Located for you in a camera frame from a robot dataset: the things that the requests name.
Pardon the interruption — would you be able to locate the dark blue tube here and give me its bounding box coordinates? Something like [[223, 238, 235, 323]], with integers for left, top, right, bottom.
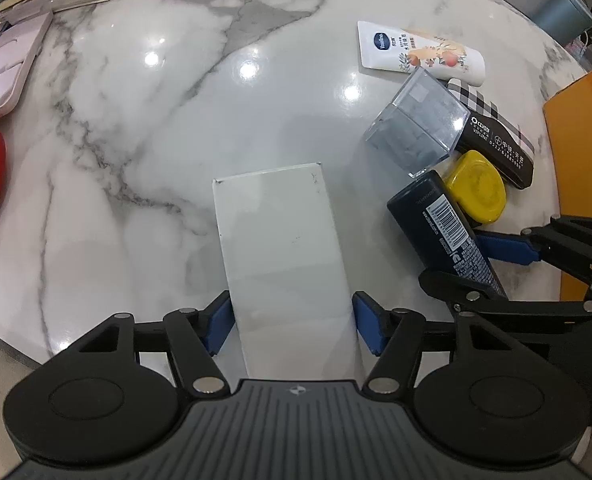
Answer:
[[387, 170, 506, 298]]

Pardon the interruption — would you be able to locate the yellow tape measure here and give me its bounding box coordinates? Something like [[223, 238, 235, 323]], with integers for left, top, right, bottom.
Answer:
[[445, 150, 507, 224]]

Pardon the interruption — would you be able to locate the white rectangular case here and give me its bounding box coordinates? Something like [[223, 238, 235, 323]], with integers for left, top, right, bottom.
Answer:
[[212, 162, 364, 380]]

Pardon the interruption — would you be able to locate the plaid black case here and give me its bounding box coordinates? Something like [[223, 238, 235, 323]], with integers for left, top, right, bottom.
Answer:
[[446, 78, 534, 190]]

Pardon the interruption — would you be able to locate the clear plastic box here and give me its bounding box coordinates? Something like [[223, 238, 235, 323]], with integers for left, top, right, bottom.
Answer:
[[365, 67, 470, 178]]

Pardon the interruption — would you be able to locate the white hand cream tube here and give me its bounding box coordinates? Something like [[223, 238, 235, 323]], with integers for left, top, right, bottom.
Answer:
[[357, 21, 486, 87]]

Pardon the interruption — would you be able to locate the orange cardboard box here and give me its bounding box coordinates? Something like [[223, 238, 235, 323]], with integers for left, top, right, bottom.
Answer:
[[542, 62, 592, 304]]

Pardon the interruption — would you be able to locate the blue-grey trash bin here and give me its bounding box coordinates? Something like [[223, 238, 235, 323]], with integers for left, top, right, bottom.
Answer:
[[532, 0, 592, 46]]

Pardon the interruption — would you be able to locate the pink flat case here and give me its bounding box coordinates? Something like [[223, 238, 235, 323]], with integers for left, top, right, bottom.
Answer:
[[0, 12, 53, 118]]

